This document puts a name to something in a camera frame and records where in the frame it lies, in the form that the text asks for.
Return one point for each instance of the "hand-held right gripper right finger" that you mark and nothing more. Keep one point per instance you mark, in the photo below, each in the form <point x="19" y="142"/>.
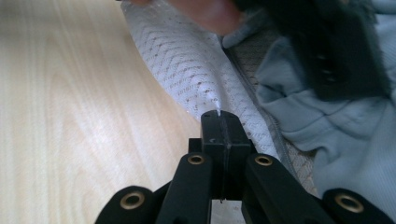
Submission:
<point x="236" y="146"/>

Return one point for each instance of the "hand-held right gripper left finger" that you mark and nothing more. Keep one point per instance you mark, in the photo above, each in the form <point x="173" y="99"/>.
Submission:
<point x="214" y="140"/>

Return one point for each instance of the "white mesh laundry bag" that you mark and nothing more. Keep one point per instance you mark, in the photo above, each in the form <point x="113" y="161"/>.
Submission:
<point x="180" y="62"/>

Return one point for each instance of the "light blue garment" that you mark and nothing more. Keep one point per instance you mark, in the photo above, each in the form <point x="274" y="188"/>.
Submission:
<point x="342" y="140"/>

